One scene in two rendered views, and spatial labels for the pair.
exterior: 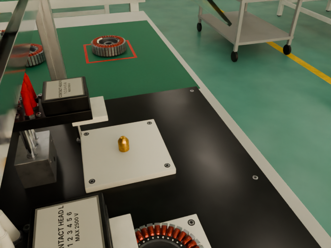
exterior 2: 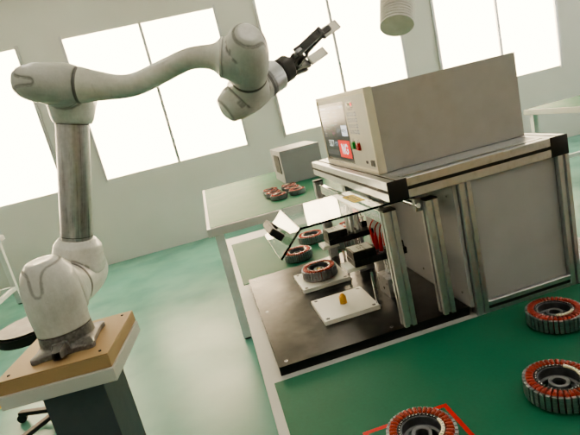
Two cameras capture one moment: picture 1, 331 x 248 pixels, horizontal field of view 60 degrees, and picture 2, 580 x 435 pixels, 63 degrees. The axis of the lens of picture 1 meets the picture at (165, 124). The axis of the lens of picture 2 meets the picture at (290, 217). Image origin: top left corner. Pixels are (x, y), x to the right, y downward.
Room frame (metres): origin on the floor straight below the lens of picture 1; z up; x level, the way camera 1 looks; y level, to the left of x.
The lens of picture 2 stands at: (1.58, 0.16, 1.32)
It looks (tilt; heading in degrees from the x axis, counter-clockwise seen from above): 13 degrees down; 188
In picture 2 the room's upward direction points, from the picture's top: 14 degrees counter-clockwise
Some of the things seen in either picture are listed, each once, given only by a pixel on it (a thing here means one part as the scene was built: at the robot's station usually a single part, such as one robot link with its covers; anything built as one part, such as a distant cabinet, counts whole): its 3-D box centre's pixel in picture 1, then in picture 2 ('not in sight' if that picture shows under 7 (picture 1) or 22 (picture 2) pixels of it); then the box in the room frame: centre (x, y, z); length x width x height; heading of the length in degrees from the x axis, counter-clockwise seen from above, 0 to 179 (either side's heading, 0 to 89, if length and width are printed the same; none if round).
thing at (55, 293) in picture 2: not in sight; (53, 292); (0.33, -0.77, 0.95); 0.18 x 0.16 x 0.22; 9
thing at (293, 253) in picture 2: not in sight; (298, 254); (-0.16, -0.09, 0.77); 0.11 x 0.11 x 0.04
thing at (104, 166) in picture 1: (124, 151); (343, 305); (0.39, 0.08, 0.78); 0.15 x 0.15 x 0.01; 16
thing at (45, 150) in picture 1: (37, 158); (392, 282); (0.35, 0.21, 0.80); 0.07 x 0.05 x 0.06; 16
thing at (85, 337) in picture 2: not in sight; (66, 337); (0.36, -0.76, 0.82); 0.22 x 0.18 x 0.06; 17
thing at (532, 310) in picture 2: not in sight; (554, 314); (0.61, 0.52, 0.77); 0.11 x 0.11 x 0.04
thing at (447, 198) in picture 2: not in sight; (402, 221); (0.20, 0.28, 0.92); 0.66 x 0.01 x 0.30; 16
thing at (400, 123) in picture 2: not in sight; (407, 115); (0.20, 0.35, 1.22); 0.44 x 0.39 x 0.20; 16
